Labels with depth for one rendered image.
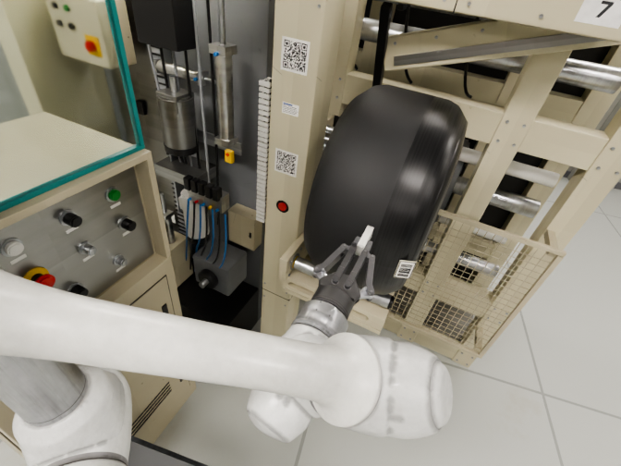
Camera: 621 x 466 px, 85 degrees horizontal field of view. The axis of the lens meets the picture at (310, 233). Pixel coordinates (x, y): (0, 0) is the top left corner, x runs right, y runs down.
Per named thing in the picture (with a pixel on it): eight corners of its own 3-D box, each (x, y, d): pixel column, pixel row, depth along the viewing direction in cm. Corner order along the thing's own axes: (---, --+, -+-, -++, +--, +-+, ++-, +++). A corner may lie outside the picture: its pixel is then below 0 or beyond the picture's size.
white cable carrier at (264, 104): (255, 219, 121) (258, 79, 91) (262, 213, 125) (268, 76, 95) (266, 224, 120) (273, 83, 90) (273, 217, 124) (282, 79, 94)
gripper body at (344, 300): (351, 312, 57) (369, 274, 63) (307, 292, 59) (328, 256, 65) (346, 333, 62) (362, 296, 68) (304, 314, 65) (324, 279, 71)
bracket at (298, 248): (277, 279, 114) (279, 258, 108) (323, 219, 143) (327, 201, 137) (286, 283, 113) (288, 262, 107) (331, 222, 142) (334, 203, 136)
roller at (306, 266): (289, 264, 112) (295, 252, 113) (291, 268, 116) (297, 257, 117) (390, 309, 103) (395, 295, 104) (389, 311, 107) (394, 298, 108)
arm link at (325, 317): (289, 314, 55) (306, 288, 59) (289, 340, 62) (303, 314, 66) (341, 339, 53) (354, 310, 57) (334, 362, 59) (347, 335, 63)
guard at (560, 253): (314, 286, 187) (334, 176, 143) (315, 283, 189) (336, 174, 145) (480, 359, 164) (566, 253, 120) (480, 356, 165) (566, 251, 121)
